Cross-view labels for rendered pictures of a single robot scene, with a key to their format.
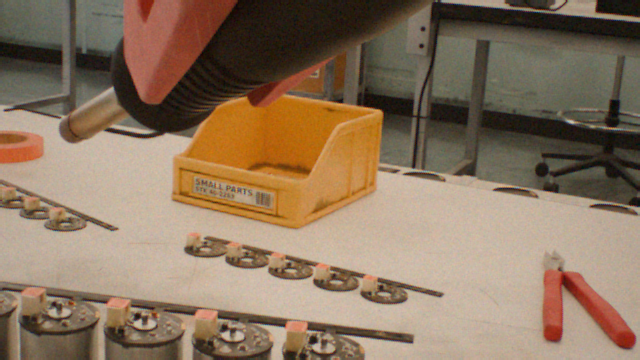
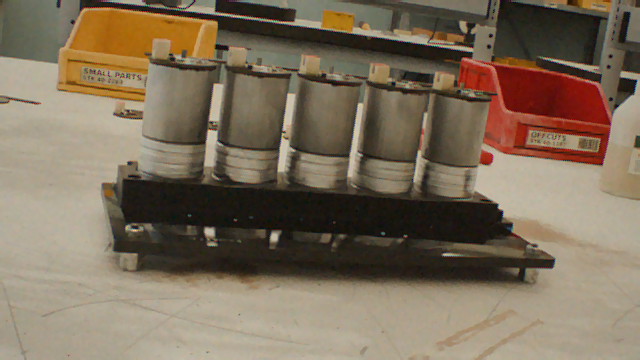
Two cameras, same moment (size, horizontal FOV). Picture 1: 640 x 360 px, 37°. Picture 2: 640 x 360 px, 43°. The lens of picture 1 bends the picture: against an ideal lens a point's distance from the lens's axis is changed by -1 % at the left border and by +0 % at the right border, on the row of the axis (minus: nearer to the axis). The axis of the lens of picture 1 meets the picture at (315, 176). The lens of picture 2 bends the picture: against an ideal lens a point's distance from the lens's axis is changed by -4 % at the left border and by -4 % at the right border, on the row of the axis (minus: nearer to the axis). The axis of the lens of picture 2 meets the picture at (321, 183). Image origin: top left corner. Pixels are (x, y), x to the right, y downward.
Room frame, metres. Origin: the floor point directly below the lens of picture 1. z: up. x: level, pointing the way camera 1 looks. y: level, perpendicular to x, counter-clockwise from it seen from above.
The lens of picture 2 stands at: (-0.01, 0.20, 0.84)
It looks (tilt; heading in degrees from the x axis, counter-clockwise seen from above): 12 degrees down; 332
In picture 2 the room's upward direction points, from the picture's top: 8 degrees clockwise
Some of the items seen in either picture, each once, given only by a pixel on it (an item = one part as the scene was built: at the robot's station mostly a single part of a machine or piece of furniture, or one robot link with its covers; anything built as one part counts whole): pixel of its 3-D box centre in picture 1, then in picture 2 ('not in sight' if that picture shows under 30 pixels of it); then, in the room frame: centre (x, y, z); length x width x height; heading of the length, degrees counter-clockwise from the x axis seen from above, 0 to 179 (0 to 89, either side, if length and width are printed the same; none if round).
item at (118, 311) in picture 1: (121, 313); (312, 65); (0.27, 0.06, 0.82); 0.01 x 0.01 x 0.01; 81
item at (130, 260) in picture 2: not in sight; (323, 234); (0.25, 0.05, 0.76); 0.16 x 0.07 x 0.01; 81
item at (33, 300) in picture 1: (36, 301); (239, 57); (0.28, 0.08, 0.82); 0.01 x 0.01 x 0.01; 81
